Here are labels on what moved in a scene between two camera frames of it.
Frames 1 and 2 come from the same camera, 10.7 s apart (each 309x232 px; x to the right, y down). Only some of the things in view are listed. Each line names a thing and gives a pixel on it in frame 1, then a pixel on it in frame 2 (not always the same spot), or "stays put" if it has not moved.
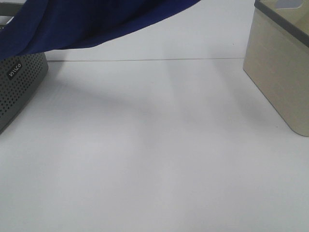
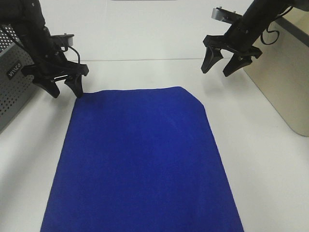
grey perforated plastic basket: [19, 74] stays put
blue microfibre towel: [40, 25] → [139, 161]
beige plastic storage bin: [276, 58] stays put
